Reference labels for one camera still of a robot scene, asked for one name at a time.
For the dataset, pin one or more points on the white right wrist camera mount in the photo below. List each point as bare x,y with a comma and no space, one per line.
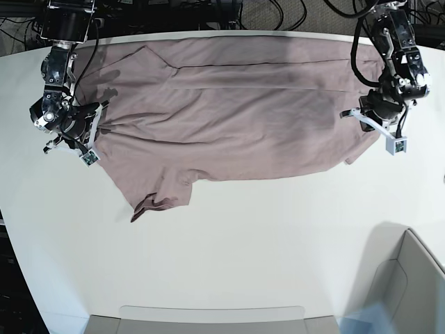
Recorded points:
87,154

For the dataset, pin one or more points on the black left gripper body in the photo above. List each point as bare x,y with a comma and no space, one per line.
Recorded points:
382,111

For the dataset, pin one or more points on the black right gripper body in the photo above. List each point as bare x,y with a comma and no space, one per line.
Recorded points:
75,124

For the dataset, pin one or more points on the blue translucent object corner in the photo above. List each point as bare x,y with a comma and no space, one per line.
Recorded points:
372,319

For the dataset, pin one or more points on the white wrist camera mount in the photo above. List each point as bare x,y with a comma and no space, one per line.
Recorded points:
393,142
87,154

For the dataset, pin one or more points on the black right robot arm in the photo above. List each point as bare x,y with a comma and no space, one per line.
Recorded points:
66,25

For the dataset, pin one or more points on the pink T-shirt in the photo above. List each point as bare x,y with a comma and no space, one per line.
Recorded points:
221,108

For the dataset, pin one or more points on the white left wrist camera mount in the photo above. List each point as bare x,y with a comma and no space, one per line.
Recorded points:
393,142

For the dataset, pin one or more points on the grey bin right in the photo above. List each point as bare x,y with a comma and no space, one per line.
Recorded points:
411,286

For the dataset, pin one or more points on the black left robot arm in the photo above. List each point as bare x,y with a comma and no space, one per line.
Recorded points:
404,79

